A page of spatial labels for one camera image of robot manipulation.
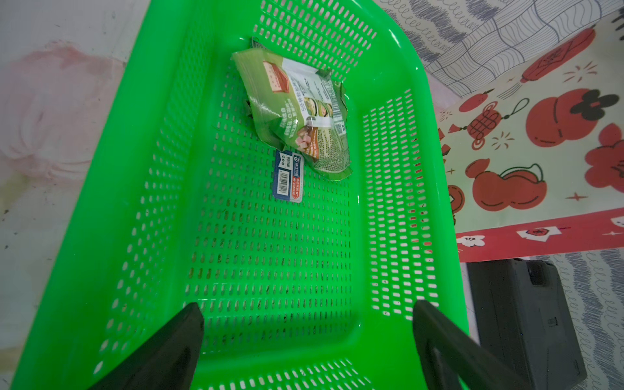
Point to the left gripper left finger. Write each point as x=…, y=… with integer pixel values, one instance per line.
x=167, y=360

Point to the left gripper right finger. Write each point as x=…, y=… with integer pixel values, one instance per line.
x=450, y=359

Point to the green plastic basket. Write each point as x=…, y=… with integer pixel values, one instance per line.
x=177, y=210

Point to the white red paper gift bag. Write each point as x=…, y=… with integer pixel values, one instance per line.
x=534, y=161

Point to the green soup packet back side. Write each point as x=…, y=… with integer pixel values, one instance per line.
x=296, y=106

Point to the black plastic tool case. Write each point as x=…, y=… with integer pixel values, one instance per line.
x=523, y=320

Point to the small blue barcode sachet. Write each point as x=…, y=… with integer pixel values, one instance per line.
x=288, y=176

